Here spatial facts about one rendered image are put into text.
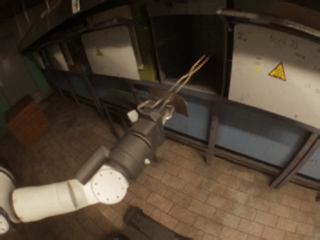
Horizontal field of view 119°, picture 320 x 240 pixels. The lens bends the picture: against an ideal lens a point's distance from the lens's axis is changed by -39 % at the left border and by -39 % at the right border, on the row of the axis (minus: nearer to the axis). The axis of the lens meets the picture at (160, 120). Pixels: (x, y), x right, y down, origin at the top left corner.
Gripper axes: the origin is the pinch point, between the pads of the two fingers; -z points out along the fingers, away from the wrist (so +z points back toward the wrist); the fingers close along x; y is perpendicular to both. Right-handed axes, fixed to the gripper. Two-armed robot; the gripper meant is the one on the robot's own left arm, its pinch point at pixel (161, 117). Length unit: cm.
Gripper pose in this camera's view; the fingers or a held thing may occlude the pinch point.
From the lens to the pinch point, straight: 42.8
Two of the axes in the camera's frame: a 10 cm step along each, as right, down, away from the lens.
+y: -8.4, -2.6, 4.7
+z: -5.1, 6.4, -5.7
